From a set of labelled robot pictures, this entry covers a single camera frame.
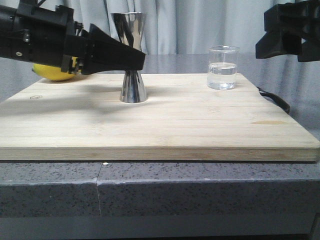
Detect black board handle strap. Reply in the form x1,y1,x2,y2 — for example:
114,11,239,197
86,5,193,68
256,86,291,115

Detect small glass beaker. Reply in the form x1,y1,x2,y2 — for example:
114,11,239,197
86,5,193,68
207,45,240,90

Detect steel double jigger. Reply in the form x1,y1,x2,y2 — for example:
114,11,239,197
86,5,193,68
111,12,147,103

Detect grey curtain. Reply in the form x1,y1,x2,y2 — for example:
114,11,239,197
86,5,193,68
0,0,320,56

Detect yellow lemon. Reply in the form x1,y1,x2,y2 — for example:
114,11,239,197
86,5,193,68
32,63,76,81

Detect wooden cutting board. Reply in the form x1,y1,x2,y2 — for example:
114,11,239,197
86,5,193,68
0,73,320,162

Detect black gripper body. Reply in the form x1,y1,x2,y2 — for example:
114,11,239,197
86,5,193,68
287,0,320,62
0,0,87,74

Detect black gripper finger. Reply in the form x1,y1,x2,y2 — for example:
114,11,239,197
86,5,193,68
255,3,308,59
81,24,146,75

